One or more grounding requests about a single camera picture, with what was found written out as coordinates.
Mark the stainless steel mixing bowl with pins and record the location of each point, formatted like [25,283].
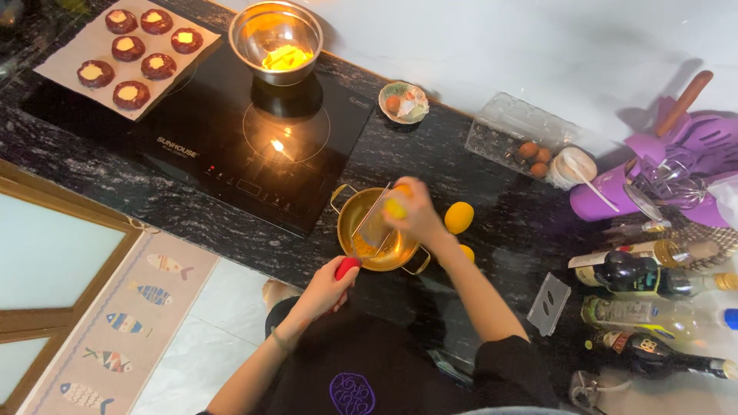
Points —
[253,29]

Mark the fish print floor mat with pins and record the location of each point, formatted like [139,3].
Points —
[115,328]

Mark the wooden frame glass door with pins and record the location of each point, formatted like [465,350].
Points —
[52,253]

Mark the woven trivet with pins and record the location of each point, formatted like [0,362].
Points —
[706,245]

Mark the person's left fingers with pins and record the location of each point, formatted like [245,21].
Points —
[341,291]

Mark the clear plastic egg carton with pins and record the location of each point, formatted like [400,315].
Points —
[507,124]

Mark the person's right fingers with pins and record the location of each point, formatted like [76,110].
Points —
[403,199]

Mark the clear oil bottle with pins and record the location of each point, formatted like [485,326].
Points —
[669,252]

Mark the group of filled chocolate cookies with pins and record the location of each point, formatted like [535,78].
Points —
[128,48]

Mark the clear bottle blue cap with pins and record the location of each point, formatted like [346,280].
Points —
[646,316]

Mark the purple utensil holder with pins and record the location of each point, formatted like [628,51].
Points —
[599,199]

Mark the metal whisk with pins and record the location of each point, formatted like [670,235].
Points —
[669,181]

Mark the yellow lemon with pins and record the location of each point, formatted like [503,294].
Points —
[459,218]
[394,208]
[468,253]

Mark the dark wine bottle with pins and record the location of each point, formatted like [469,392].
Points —
[646,351]

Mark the black shirt purple print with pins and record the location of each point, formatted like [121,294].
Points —
[357,369]

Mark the black induction cooktop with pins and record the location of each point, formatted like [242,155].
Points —
[230,144]

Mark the white plastic spoon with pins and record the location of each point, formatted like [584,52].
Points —
[594,187]

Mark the white plastic bag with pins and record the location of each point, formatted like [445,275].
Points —
[725,199]

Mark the person's foot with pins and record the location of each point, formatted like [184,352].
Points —
[278,293]

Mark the brown egg shell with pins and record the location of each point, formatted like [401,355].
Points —
[393,104]

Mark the small patterned dish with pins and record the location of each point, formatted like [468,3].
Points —
[410,95]

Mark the small clear bottle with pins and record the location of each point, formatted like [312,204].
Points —
[637,228]

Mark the purple slotted spatula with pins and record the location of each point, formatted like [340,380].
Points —
[712,141]

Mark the person's left hand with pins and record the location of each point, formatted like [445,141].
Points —
[317,294]

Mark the parchment baking sheet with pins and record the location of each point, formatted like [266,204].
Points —
[69,52]

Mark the clear glass jar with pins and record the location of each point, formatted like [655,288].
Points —
[588,392]

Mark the white cup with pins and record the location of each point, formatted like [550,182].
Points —
[562,176]

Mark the yellow butter pieces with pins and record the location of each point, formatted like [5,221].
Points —
[287,58]

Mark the person's right hand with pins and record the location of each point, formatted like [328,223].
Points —
[421,216]

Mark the clear plastic grater cover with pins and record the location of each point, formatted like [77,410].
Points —
[548,305]

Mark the brown egg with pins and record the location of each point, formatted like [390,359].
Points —
[528,150]
[538,170]
[543,155]

